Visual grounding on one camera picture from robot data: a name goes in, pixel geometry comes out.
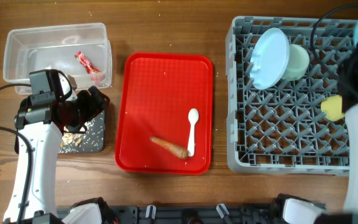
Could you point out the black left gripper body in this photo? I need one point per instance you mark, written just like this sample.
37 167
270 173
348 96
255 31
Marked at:
81 109

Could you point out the red serving tray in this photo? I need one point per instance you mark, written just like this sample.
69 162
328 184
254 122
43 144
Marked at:
158 92

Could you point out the yellow plastic cup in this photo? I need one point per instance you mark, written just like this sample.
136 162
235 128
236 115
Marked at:
332 107

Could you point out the clear plastic bin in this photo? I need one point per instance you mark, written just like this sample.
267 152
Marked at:
54 47

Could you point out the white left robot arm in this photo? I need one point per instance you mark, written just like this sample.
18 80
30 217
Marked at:
34 187

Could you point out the mint green bowl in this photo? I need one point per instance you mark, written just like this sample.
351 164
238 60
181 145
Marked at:
297 64

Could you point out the white plastic spoon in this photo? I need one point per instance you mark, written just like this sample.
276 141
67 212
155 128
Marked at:
193 117

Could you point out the grey dishwasher rack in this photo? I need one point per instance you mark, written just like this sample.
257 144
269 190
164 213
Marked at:
281 129

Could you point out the orange carrot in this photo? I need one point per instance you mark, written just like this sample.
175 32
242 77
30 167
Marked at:
176 150

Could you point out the spilled rice and food scraps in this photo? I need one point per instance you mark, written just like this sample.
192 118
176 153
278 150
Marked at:
91 141

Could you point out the black plastic bin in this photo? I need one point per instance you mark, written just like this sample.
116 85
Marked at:
47 139

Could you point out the large light blue plate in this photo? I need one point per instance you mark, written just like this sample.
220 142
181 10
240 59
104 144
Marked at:
269 59

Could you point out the red snack wrapper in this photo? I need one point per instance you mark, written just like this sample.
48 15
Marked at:
89 67

